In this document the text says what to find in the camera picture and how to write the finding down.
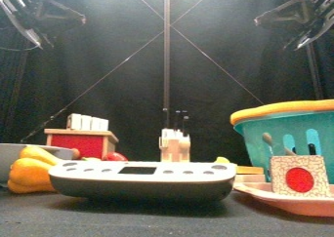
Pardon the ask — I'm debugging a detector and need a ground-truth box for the yellow wooden slab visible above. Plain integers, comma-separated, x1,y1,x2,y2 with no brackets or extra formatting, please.
235,165,264,176

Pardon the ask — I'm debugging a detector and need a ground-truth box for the small yellow green toy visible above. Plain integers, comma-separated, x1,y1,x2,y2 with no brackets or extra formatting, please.
213,156,232,165

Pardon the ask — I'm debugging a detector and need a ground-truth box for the patterned cube with red circle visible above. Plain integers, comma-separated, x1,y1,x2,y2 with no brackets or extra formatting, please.
268,154,331,198

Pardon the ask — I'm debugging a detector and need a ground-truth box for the white grey toy kitchen scale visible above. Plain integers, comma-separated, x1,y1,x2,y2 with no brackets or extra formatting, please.
46,160,237,203

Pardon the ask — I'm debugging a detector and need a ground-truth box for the wooden spoon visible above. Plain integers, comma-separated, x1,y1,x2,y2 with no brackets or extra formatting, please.
260,132,297,157

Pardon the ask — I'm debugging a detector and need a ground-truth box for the yellow toy bell pepper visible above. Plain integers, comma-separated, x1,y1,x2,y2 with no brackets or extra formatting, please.
6,145,64,195

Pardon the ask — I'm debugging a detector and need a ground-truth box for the pink plate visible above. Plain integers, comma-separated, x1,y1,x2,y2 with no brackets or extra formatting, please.
232,181,334,217

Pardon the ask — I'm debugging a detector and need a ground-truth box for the red wooden box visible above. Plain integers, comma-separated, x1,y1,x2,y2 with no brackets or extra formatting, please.
42,128,120,161

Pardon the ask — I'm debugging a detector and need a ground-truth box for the grey plate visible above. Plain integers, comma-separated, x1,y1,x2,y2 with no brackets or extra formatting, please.
0,142,76,184

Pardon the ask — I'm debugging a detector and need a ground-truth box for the black handled toy knife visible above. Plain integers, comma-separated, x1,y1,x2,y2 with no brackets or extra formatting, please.
173,109,181,132
181,110,191,138

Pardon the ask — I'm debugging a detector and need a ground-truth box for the dark metal frame pole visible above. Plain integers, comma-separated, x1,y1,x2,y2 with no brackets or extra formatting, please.
161,0,172,110
304,40,326,100

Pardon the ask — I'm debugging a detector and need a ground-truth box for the teal basket with yellow rim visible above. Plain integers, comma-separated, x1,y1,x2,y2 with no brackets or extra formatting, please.
229,99,334,185

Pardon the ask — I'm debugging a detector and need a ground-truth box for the pale wooden slab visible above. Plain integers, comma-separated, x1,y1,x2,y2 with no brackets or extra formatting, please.
233,174,267,183

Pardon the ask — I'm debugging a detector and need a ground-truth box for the red toy tomato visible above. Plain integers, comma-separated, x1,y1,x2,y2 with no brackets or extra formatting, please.
101,151,129,162

